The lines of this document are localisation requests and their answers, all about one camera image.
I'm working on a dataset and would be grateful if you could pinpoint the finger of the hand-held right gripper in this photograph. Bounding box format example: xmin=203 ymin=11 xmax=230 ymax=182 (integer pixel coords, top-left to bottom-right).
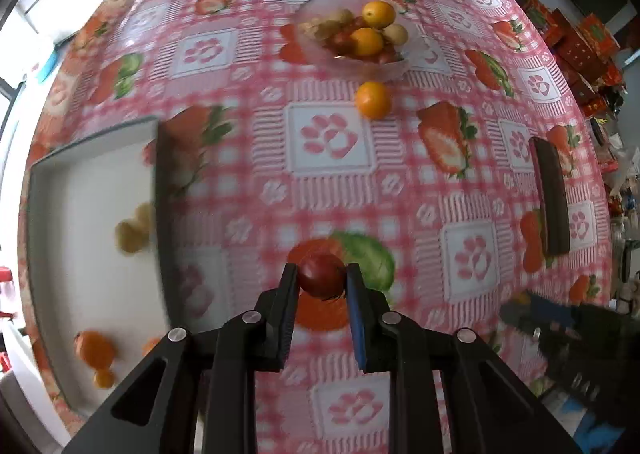
xmin=499 ymin=291 xmax=576 ymax=342

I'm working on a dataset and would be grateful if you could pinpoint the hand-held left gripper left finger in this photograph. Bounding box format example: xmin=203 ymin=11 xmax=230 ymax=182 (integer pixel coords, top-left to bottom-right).
xmin=62 ymin=264 xmax=300 ymax=454

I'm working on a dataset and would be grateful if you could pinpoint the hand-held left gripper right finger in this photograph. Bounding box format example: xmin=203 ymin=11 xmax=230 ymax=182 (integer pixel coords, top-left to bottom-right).
xmin=346 ymin=264 xmax=583 ymax=454

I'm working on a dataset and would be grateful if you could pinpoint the red tomato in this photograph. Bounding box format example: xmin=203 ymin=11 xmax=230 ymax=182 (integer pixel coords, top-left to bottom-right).
xmin=298 ymin=254 xmax=347 ymax=299

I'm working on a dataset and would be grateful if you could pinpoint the large brown kiwi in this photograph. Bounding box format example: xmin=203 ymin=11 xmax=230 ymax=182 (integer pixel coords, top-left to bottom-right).
xmin=115 ymin=219 xmax=151 ymax=255

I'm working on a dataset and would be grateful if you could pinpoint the white tray with dark rim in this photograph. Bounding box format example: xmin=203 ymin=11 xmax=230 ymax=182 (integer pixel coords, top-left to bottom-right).
xmin=26 ymin=116 xmax=173 ymax=417

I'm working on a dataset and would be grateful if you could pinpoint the black rectangular block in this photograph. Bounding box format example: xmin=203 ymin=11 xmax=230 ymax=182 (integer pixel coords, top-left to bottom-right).
xmin=529 ymin=136 xmax=572 ymax=257

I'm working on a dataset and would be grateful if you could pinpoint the pink strawberry printed tablecloth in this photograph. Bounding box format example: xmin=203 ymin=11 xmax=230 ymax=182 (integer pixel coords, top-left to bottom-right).
xmin=17 ymin=0 xmax=618 ymax=454

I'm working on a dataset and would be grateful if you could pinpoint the orange mandarin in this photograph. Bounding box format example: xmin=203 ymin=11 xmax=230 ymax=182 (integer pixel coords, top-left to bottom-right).
xmin=74 ymin=330 xmax=118 ymax=369

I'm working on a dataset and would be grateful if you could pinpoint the stack of red boxes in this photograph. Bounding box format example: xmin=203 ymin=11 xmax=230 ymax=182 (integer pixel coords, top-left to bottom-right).
xmin=520 ymin=0 xmax=628 ymax=117

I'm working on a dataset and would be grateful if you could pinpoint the clear plastic fruit bowl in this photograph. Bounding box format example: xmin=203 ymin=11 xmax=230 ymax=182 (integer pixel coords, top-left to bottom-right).
xmin=294 ymin=0 xmax=411 ymax=83

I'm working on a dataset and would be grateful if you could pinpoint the tan lumpy fruit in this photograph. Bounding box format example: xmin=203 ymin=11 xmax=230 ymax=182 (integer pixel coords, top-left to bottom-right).
xmin=300 ymin=18 xmax=333 ymax=38

